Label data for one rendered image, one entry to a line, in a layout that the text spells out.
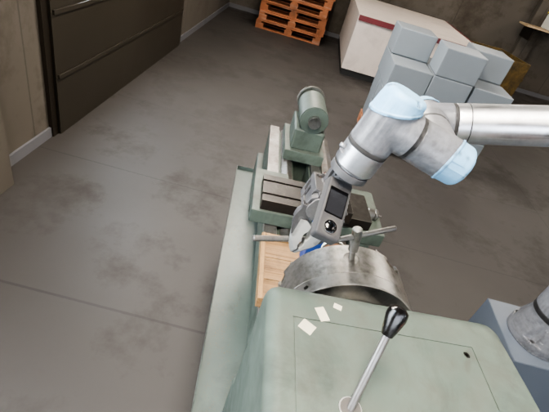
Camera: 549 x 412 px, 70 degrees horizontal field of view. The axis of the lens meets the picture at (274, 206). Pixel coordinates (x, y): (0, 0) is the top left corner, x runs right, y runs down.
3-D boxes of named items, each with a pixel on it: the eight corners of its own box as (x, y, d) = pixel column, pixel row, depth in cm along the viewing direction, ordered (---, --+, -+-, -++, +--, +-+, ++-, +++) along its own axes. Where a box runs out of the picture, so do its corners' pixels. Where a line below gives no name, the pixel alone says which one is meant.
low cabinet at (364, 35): (426, 66, 841) (447, 21, 788) (454, 108, 643) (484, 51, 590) (337, 40, 833) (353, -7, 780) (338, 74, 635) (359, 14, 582)
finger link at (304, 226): (292, 235, 83) (314, 204, 78) (292, 255, 78) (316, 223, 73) (278, 230, 82) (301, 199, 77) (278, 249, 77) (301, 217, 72)
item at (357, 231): (350, 262, 91) (359, 224, 85) (355, 269, 90) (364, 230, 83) (342, 264, 91) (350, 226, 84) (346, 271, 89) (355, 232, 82)
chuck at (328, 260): (392, 359, 104) (426, 275, 85) (274, 353, 103) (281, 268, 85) (386, 329, 111) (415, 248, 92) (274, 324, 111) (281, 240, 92)
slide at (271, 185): (368, 231, 152) (372, 222, 149) (259, 208, 146) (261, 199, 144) (360, 203, 166) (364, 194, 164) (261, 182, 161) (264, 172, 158)
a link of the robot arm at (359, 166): (389, 168, 65) (347, 147, 62) (372, 189, 67) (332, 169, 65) (380, 147, 71) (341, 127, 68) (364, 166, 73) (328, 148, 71)
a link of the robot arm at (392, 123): (438, 115, 58) (390, 86, 57) (391, 172, 64) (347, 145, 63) (428, 99, 65) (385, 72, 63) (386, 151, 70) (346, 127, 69)
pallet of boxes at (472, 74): (449, 146, 503) (503, 51, 433) (465, 178, 437) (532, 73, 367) (356, 118, 500) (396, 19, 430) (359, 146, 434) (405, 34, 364)
